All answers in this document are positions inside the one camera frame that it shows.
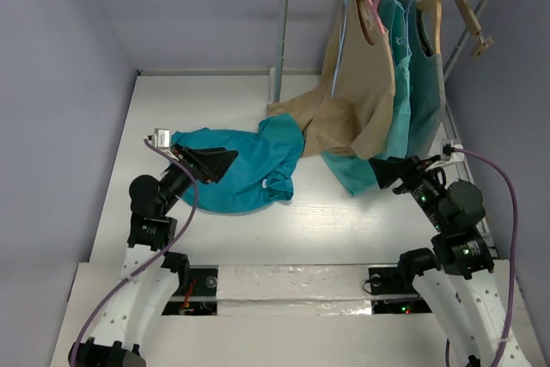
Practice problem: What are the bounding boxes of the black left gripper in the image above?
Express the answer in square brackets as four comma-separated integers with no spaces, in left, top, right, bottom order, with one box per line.
[159,143,236,214]

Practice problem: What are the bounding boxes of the turquoise blue t shirt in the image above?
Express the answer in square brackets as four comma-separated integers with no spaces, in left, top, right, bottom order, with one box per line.
[172,114,304,214]

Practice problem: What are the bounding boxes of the light blue wire hanger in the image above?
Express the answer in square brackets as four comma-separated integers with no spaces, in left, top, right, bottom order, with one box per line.
[330,0,349,99]

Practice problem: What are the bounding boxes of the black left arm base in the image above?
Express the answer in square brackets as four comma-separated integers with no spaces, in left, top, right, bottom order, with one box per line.
[162,266,218,316]

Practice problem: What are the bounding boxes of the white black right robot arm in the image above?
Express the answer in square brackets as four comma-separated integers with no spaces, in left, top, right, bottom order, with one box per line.
[364,148,529,366]

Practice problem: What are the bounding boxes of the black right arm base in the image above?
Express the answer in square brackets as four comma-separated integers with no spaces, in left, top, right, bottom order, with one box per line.
[362,266,431,315]

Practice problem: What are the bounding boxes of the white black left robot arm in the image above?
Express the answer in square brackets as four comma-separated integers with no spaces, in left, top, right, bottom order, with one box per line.
[68,138,238,366]

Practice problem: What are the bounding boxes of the teal green t shirt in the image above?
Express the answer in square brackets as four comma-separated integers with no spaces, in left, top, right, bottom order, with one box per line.
[321,0,411,195]

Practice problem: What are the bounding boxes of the beige t shirt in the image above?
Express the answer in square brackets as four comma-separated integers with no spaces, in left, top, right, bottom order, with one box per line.
[267,0,395,160]

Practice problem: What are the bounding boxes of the dark teal grey shirt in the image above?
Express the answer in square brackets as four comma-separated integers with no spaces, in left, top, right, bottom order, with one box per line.
[399,0,446,157]

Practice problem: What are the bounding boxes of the blue hanger on rack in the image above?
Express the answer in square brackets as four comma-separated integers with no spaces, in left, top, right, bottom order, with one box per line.
[405,0,414,58]

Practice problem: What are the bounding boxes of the wooden clip hanger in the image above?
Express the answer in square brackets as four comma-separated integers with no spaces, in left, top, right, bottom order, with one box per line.
[454,0,493,58]

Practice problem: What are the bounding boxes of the wooden coat hanger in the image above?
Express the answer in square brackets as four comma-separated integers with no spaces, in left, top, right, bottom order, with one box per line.
[417,0,443,54]

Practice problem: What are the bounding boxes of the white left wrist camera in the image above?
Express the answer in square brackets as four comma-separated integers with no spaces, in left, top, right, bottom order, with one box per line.
[148,128,171,150]

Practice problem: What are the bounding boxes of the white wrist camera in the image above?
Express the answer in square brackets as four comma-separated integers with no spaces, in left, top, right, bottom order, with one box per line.
[148,128,171,150]
[440,139,465,164]

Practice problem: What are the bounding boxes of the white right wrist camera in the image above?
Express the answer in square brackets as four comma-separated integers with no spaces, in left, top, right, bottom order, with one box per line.
[440,139,465,164]

